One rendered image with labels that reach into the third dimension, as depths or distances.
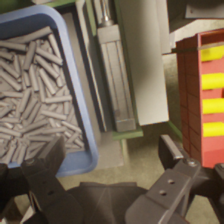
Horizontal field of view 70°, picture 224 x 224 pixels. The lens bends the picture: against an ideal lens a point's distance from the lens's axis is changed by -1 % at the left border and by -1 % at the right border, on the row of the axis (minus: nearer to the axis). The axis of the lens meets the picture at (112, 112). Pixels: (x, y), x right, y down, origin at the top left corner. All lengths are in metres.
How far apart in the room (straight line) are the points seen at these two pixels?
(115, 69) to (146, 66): 0.10
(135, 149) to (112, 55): 1.37
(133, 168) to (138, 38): 1.49
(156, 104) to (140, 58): 0.12
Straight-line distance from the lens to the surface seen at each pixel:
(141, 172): 1.80
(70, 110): 0.46
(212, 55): 0.82
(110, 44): 0.34
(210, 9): 0.56
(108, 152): 0.53
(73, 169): 0.47
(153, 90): 0.42
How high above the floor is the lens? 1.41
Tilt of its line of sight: 73 degrees down
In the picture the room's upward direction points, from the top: 176 degrees counter-clockwise
